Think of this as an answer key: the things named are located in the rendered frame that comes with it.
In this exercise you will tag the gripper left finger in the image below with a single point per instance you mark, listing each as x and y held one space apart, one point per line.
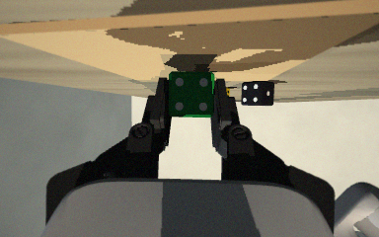
137 156

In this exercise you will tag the green die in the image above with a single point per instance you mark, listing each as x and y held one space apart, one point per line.
191 94

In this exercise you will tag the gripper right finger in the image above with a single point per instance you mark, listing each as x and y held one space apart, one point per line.
244 159

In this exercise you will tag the tan flat mat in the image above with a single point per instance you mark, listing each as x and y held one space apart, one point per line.
242 44

